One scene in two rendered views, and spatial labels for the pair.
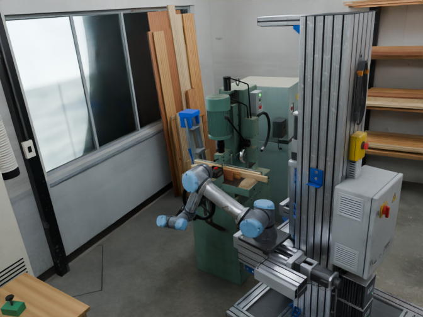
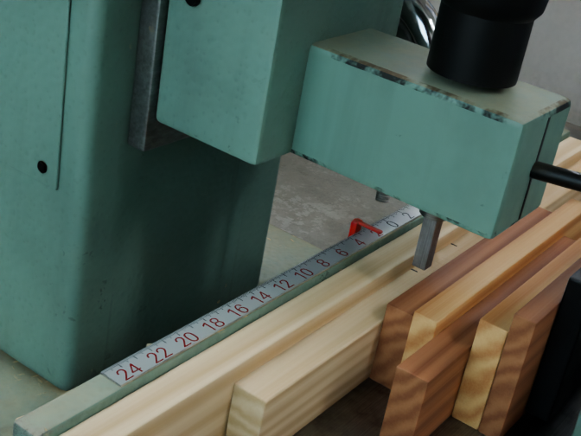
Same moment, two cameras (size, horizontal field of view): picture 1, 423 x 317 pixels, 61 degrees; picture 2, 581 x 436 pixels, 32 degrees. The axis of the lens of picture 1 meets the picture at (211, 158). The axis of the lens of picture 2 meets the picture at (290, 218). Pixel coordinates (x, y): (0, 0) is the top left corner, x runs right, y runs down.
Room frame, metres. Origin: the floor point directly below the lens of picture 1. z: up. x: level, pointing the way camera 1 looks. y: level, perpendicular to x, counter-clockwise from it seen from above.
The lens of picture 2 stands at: (2.69, 0.46, 1.23)
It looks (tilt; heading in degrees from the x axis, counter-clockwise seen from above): 26 degrees down; 266
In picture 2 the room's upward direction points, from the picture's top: 11 degrees clockwise
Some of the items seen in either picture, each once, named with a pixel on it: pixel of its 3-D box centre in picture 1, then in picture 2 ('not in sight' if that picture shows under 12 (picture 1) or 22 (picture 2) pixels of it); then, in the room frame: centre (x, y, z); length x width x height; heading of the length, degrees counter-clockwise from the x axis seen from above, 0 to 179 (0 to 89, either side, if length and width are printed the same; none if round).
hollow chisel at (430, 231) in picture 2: not in sight; (430, 229); (2.57, -0.08, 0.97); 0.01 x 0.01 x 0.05; 55
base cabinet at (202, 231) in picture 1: (233, 224); not in sight; (2.67, -0.15, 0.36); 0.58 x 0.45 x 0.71; 145
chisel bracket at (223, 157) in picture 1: (223, 156); (423, 137); (2.58, -0.09, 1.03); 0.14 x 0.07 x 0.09; 145
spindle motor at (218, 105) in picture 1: (219, 117); not in sight; (2.57, -0.08, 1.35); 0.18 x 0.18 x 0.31
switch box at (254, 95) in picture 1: (255, 101); not in sight; (2.75, -0.38, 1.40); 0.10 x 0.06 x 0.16; 145
